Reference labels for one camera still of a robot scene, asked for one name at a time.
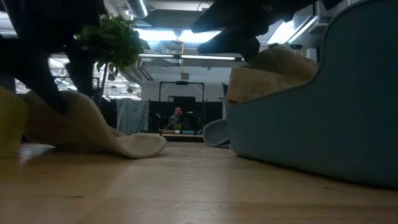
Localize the black partition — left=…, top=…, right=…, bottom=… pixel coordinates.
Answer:
left=148, top=100, right=224, bottom=133

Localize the grey cloth partition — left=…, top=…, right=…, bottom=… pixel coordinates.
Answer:
left=116, top=98, right=150, bottom=134

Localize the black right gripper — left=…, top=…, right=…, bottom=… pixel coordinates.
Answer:
left=191, top=0, right=318, bottom=62

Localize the grey cap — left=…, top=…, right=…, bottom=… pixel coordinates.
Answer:
left=202, top=118, right=231, bottom=148

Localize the green leafy plant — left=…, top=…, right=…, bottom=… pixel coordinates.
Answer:
left=74, top=14, right=146, bottom=97

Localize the person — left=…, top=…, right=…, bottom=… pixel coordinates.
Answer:
left=167, top=106, right=187, bottom=130

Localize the silver air duct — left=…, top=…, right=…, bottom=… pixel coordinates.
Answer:
left=126, top=0, right=150, bottom=19

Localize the black robot station frame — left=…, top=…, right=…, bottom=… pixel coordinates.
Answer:
left=159, top=80, right=205, bottom=135

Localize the long ceiling light bar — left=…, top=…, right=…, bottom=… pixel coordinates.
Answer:
left=138, top=53, right=245, bottom=62

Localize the yellow plastic bin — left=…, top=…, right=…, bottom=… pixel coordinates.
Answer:
left=0, top=86, right=29, bottom=158

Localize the teal plastic bin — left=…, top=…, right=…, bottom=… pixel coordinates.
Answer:
left=228, top=0, right=398, bottom=189

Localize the wooden table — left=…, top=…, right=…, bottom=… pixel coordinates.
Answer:
left=160, top=129, right=206, bottom=143

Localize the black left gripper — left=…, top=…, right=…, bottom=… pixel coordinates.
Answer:
left=0, top=0, right=106, bottom=114

